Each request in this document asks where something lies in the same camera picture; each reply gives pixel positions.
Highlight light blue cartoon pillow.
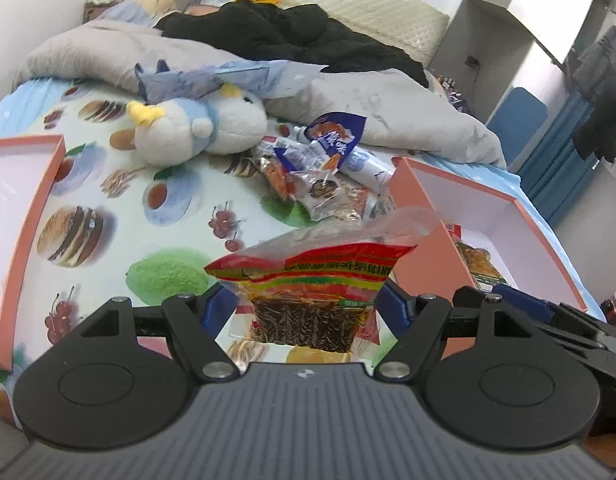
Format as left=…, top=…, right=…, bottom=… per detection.
left=95, top=0, right=237, bottom=29

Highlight hanging dark clothes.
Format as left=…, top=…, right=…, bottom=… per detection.
left=572, top=25, right=616, bottom=164

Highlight pink cardboard box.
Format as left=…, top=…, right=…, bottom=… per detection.
left=388, top=156, right=589, bottom=361

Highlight blue chair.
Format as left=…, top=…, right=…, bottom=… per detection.
left=485, top=86, right=549, bottom=162

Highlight black jacket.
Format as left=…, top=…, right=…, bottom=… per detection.
left=155, top=0, right=431, bottom=89

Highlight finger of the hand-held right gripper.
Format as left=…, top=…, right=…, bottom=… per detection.
left=492, top=284, right=616, bottom=361

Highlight white and blue plush penguin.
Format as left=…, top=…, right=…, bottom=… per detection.
left=125, top=82, right=269, bottom=166

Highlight pink box lid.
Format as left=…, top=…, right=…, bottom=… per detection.
left=0, top=134, right=68, bottom=369

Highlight cream quilted headboard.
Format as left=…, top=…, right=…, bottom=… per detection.
left=283, top=0, right=451, bottom=69

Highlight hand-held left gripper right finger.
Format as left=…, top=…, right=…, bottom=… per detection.
left=374, top=282, right=536, bottom=382

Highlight white wardrobe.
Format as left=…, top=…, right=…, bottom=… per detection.
left=430, top=0, right=614, bottom=127

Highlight orange snack packet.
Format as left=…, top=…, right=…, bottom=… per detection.
left=455, top=239, right=506, bottom=292

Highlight pile of snack packets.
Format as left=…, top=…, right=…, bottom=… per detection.
left=255, top=111, right=397, bottom=224

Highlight grey blanket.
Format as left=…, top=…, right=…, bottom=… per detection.
left=10, top=22, right=508, bottom=171

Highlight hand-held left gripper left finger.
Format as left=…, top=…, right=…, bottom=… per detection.
left=78, top=285, right=241, bottom=382

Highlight printed bed sheet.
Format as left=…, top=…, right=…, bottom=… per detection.
left=0, top=77, right=608, bottom=431

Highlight blue curtain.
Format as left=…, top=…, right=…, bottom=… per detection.
left=518, top=92, right=601, bottom=227

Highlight red sunflower seed bag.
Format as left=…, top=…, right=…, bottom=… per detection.
left=204, top=205, right=451, bottom=354

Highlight row of small bottles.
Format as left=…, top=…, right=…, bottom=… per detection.
left=435, top=74, right=476, bottom=114

